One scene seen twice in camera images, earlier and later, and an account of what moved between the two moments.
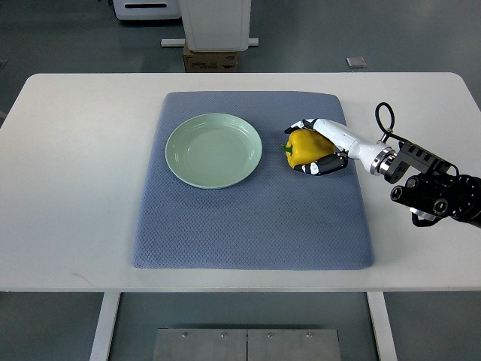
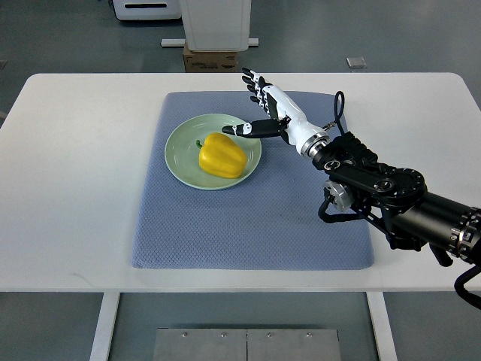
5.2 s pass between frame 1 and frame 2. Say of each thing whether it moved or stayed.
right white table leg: stayed
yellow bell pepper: moved
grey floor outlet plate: stayed
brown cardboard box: stayed
